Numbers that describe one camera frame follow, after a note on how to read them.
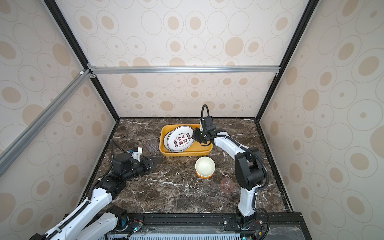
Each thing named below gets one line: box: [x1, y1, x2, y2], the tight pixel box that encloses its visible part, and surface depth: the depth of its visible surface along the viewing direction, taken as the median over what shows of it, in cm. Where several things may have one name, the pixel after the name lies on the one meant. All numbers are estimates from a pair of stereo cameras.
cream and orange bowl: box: [195, 156, 216, 179], surface depth 87 cm
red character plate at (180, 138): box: [166, 126, 195, 152], surface depth 97 cm
